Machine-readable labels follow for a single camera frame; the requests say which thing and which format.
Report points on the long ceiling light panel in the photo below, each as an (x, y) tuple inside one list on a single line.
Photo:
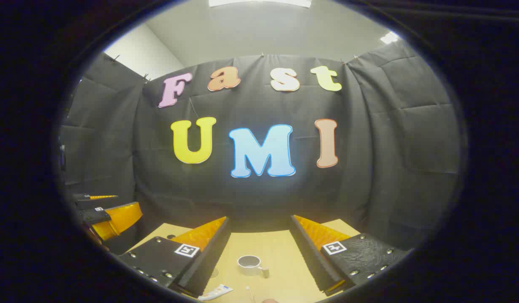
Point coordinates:
[(259, 3)]

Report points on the light wooden desktop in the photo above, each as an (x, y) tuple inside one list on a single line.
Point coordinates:
[(280, 248)]

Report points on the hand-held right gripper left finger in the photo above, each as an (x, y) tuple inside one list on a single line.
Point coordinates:
[(211, 261)]

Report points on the small ceiling light panel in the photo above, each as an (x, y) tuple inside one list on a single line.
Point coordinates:
[(389, 38)]

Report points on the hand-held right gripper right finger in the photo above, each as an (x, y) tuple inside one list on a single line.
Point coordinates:
[(310, 256)]

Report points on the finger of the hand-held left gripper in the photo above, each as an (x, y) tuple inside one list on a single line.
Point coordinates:
[(97, 197), (116, 219)]

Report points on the white toothpaste tube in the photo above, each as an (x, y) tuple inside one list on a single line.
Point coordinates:
[(215, 291)]

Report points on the black backdrop cloth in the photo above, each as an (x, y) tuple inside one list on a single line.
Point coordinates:
[(251, 198)]

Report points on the wooden toothbrush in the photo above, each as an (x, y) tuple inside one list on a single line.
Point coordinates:
[(249, 292)]

